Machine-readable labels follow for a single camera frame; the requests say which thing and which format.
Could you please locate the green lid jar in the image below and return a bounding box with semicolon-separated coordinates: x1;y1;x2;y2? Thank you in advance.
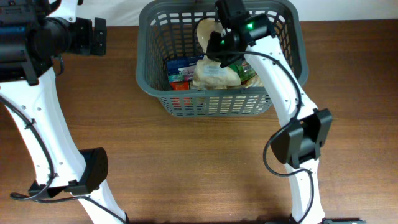
230;60;256;82

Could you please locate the blue cardboard box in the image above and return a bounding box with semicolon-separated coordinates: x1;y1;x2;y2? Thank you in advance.
165;55;204;83

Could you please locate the grey plastic basket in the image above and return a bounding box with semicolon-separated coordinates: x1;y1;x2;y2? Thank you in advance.
136;0;308;118

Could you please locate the beige paper pouch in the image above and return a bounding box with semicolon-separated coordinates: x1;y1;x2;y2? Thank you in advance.
192;19;241;89
240;75;264;88

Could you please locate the orange pasta packet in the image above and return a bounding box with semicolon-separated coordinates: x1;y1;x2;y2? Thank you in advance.
170;82;191;91

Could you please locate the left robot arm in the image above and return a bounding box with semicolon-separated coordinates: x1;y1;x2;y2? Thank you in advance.
1;0;129;223

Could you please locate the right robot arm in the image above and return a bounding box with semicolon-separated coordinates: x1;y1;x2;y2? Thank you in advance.
206;1;333;223

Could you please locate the black equipment at table edge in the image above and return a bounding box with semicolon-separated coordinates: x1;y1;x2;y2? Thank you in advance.
321;219;367;224

